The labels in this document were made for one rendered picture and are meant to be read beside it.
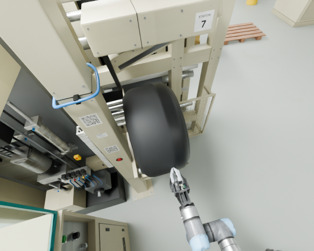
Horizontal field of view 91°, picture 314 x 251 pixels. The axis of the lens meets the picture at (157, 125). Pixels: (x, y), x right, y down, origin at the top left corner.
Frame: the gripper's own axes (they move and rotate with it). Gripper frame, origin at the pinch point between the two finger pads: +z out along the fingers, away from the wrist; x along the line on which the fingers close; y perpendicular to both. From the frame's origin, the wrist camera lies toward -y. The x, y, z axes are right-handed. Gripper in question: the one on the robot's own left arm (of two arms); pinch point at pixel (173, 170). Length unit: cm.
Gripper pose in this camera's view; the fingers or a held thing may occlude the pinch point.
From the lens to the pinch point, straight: 88.0
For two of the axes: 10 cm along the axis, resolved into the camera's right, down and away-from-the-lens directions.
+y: -1.1, -6.5, -7.5
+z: -2.5, -7.1, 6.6
